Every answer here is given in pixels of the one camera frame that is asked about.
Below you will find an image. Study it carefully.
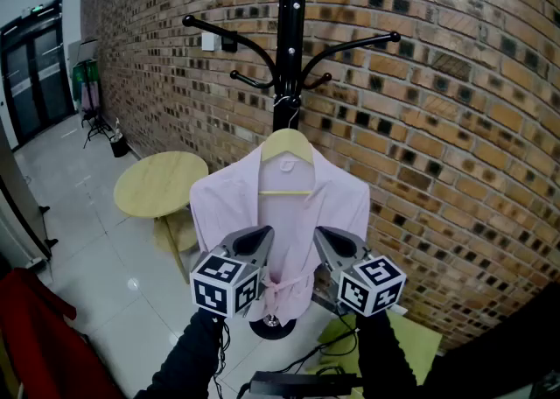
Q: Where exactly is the person's right forearm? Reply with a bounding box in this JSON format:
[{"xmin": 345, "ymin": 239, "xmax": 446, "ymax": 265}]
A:
[{"xmin": 354, "ymin": 310, "xmax": 419, "ymax": 399}]

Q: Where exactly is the pink robe garment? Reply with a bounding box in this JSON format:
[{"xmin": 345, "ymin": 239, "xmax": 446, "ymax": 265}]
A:
[{"xmin": 188, "ymin": 139, "xmax": 372, "ymax": 328}]

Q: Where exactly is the light wooden clothes hanger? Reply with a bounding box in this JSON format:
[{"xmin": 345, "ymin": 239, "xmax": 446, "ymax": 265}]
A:
[{"xmin": 257, "ymin": 98, "xmax": 316, "ymax": 197}]

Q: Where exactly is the flat black box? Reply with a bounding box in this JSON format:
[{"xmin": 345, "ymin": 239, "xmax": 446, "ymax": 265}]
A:
[{"xmin": 248, "ymin": 370, "xmax": 364, "ymax": 398}]

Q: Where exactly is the round light wooden table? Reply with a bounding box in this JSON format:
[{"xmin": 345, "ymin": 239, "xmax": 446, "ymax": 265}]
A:
[{"xmin": 113, "ymin": 150, "xmax": 210, "ymax": 285}]

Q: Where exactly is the black metal coat rack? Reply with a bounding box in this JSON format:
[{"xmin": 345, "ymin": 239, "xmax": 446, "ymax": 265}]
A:
[{"xmin": 181, "ymin": 0, "xmax": 402, "ymax": 341}]

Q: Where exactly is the black tripod stand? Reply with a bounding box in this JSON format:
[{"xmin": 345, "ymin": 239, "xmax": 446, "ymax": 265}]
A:
[{"xmin": 69, "ymin": 38, "xmax": 116, "ymax": 149}]

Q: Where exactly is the pink hanging cloth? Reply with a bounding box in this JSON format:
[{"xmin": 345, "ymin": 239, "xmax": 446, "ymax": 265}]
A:
[{"xmin": 80, "ymin": 85, "xmax": 100, "ymax": 112}]

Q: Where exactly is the red cloth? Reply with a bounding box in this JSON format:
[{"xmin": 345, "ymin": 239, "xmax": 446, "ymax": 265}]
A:
[{"xmin": 0, "ymin": 268, "xmax": 128, "ymax": 399}]

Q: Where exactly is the person's left forearm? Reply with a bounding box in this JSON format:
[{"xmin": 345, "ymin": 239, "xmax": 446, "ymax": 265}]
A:
[{"xmin": 133, "ymin": 307, "xmax": 231, "ymax": 399}]

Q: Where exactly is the green hanging cloth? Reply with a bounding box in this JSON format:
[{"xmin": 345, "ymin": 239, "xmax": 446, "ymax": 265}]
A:
[{"xmin": 72, "ymin": 59, "xmax": 100, "ymax": 88}]

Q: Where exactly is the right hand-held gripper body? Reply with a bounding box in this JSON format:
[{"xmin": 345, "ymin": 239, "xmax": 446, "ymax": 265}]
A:
[{"xmin": 321, "ymin": 251, "xmax": 407, "ymax": 318}]

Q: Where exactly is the small black bin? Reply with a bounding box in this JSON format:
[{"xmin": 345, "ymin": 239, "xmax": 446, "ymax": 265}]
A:
[{"xmin": 108, "ymin": 116, "xmax": 131, "ymax": 158}]

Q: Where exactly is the black glass double door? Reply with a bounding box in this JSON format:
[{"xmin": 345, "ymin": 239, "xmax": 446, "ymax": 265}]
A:
[{"xmin": 0, "ymin": 0, "xmax": 78, "ymax": 147}]

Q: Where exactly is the yellow-green board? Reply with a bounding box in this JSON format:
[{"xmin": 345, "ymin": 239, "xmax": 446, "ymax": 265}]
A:
[{"xmin": 305, "ymin": 309, "xmax": 443, "ymax": 399}]

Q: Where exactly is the black cable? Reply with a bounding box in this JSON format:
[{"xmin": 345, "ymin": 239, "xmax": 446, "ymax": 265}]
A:
[
  {"xmin": 212, "ymin": 318, "xmax": 232, "ymax": 399},
  {"xmin": 270, "ymin": 313, "xmax": 364, "ymax": 379}
]

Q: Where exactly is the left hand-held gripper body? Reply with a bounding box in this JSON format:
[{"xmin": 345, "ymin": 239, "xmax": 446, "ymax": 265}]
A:
[{"xmin": 190, "ymin": 244, "xmax": 263, "ymax": 319}]

